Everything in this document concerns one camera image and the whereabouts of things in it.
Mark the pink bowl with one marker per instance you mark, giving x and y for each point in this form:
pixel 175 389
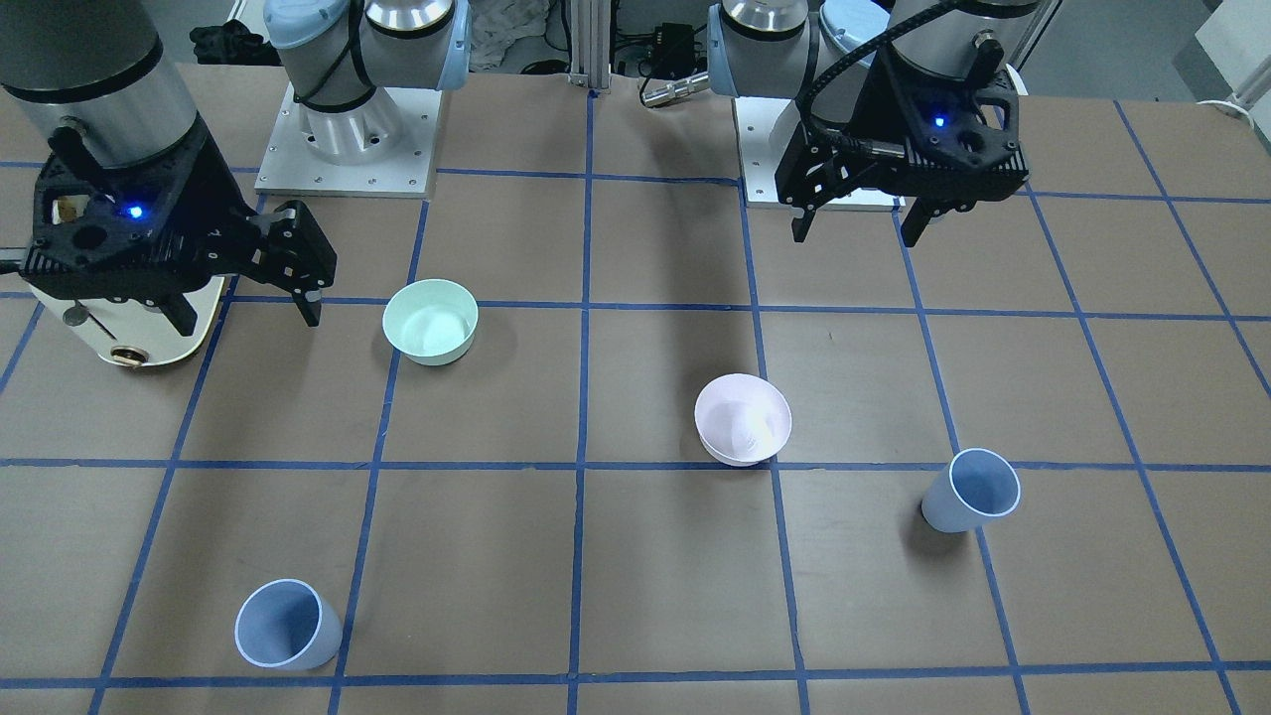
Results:
pixel 742 419

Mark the mint green bowl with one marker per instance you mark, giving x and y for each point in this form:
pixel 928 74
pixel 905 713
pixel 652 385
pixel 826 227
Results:
pixel 432 321

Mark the aluminium frame post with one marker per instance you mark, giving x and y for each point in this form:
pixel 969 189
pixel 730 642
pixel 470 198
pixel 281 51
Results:
pixel 590 40

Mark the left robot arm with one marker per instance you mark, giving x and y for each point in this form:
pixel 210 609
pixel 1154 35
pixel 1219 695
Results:
pixel 820 56

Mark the blue cup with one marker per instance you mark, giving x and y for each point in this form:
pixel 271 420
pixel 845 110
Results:
pixel 976 488
pixel 287 625

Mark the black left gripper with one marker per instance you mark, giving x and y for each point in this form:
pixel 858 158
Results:
pixel 862 111

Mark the cream white toaster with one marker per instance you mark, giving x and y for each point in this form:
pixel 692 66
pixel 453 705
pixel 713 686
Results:
pixel 131 334

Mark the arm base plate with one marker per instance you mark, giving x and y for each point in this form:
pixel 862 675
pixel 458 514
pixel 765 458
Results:
pixel 383 149
pixel 764 127

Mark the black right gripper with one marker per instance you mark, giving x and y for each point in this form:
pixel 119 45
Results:
pixel 220 214

